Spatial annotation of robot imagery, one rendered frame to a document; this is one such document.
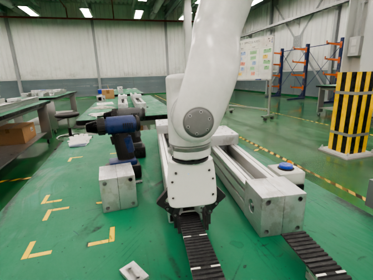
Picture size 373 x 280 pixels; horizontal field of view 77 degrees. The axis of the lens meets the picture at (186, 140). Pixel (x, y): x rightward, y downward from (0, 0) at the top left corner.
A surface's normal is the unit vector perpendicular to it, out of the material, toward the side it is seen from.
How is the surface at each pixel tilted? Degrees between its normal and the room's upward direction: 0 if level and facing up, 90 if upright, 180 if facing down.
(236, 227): 0
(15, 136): 90
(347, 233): 0
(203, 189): 89
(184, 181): 90
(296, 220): 90
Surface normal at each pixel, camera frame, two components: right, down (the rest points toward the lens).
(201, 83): -0.12, 0.07
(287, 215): 0.15, 0.26
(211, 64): 0.15, -0.20
